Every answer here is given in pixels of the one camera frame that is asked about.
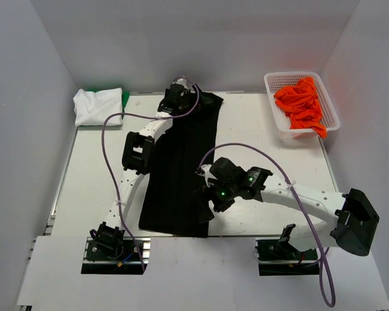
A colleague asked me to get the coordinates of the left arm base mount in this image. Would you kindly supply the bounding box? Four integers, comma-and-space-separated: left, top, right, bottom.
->
80, 238, 150, 275

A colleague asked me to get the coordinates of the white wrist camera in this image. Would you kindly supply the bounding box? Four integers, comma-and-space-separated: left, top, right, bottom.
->
172, 76, 189, 89
196, 164, 218, 188

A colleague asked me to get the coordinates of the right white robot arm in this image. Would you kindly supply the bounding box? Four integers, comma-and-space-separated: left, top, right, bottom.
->
195, 157, 380, 259

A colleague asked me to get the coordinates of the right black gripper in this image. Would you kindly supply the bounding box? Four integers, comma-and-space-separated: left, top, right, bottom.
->
194, 179, 239, 223

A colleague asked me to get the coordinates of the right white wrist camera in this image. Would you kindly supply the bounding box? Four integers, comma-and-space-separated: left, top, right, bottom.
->
196, 164, 218, 188

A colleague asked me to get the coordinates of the white plastic mesh basket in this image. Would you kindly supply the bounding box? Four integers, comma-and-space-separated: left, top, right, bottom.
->
264, 71, 340, 140

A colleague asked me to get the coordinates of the black t-shirt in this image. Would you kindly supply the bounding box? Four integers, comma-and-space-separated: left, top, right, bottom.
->
138, 92, 224, 238

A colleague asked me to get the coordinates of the green folded t-shirt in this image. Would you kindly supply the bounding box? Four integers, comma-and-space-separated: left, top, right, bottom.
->
86, 87, 130, 111

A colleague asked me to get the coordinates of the white folded t-shirt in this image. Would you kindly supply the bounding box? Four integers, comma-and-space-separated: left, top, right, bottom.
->
73, 87, 123, 127

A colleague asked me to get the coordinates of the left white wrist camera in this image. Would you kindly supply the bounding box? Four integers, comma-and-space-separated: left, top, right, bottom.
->
172, 76, 189, 89

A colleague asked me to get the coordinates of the orange crumpled t-shirt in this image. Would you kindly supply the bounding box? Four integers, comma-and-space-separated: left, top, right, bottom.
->
274, 76, 327, 139

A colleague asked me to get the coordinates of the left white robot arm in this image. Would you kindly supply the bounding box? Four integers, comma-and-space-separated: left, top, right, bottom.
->
90, 77, 209, 259

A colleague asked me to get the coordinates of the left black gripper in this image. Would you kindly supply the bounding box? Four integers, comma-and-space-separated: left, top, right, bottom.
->
178, 84, 211, 115

